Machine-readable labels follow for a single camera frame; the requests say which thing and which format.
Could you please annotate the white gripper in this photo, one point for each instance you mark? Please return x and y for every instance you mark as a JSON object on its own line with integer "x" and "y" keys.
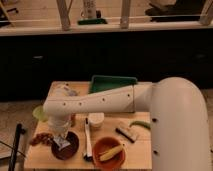
{"x": 59, "y": 126}

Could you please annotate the grey towel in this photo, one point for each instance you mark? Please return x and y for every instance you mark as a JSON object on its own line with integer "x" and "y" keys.
{"x": 61, "y": 142}

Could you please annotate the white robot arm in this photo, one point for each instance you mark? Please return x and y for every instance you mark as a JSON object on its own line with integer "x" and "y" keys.
{"x": 179, "y": 119}

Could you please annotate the purple bowl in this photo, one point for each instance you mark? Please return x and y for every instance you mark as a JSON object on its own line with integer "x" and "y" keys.
{"x": 69, "y": 151}

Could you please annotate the orange bowl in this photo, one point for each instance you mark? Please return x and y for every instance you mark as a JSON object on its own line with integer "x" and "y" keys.
{"x": 105, "y": 144}

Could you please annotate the orange fruit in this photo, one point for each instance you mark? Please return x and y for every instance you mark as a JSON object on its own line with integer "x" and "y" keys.
{"x": 73, "y": 119}

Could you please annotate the red dried chili bunch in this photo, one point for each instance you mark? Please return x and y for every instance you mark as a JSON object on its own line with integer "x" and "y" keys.
{"x": 42, "y": 138}

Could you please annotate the green plastic cup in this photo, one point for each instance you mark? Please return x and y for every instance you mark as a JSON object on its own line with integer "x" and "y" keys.
{"x": 39, "y": 114}

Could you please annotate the blue sponge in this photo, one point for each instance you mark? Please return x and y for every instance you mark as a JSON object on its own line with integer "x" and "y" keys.
{"x": 72, "y": 93}

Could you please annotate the white cup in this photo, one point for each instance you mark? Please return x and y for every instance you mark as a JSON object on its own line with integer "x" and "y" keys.
{"x": 96, "y": 119}

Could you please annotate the black stand pole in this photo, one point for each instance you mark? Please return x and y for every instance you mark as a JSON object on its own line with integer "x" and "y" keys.
{"x": 18, "y": 132}

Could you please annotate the yellow corn cob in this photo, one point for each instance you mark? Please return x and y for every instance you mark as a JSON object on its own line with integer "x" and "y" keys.
{"x": 107, "y": 155}

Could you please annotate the green plastic tray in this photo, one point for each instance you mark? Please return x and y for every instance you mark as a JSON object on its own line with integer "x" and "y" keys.
{"x": 102, "y": 82}

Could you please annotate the green cucumber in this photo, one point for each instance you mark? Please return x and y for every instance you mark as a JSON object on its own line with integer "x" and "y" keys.
{"x": 140, "y": 123}

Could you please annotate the black object top right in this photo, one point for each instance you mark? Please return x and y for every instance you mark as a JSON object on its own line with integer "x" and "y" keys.
{"x": 181, "y": 10}

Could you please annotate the white handled brush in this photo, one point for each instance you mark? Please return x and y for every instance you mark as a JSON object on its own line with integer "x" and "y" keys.
{"x": 88, "y": 152}

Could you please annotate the green base plate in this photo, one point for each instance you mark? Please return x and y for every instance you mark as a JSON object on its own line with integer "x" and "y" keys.
{"x": 92, "y": 21}

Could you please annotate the wooden post left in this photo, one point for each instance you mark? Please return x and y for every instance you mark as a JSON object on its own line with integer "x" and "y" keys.
{"x": 64, "y": 14}

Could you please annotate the wooden post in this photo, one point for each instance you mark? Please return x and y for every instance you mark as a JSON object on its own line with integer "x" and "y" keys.
{"x": 125, "y": 13}
{"x": 64, "y": 14}

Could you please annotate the wooden post middle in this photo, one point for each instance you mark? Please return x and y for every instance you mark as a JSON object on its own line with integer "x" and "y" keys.
{"x": 125, "y": 13}

